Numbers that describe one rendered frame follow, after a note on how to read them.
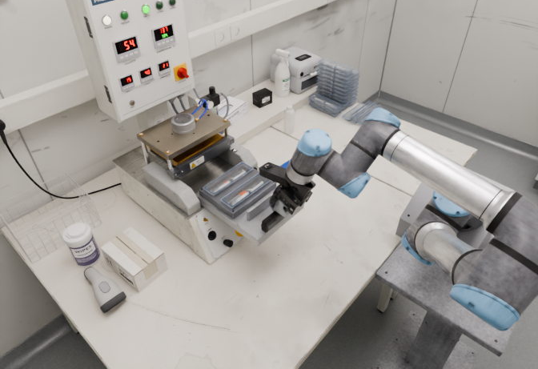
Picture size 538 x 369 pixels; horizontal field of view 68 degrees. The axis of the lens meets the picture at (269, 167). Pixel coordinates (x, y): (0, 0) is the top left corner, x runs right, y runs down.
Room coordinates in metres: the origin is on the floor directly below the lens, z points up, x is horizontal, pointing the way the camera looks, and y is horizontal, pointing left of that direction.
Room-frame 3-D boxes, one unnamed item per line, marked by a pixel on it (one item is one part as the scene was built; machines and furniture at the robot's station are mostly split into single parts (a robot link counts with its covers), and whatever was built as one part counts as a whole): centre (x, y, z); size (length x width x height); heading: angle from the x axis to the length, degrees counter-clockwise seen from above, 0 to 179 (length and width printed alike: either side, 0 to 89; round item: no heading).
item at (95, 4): (1.28, 0.42, 1.25); 0.33 x 0.16 x 0.64; 137
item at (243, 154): (1.21, 0.14, 0.97); 0.26 x 0.05 x 0.07; 47
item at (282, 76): (1.97, -0.08, 0.92); 0.09 x 0.08 x 0.25; 54
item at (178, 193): (1.02, 0.34, 0.97); 0.25 x 0.05 x 0.07; 47
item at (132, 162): (1.19, 0.32, 0.93); 0.46 x 0.35 x 0.01; 47
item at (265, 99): (1.87, 0.03, 0.83); 0.09 x 0.06 x 0.07; 130
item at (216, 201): (0.99, 0.10, 0.98); 0.20 x 0.17 x 0.03; 137
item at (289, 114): (1.67, -0.10, 0.82); 0.05 x 0.05 x 0.14
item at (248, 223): (0.96, 0.07, 0.97); 0.30 x 0.22 x 0.08; 47
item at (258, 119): (1.88, 0.05, 0.77); 0.84 x 0.30 x 0.04; 138
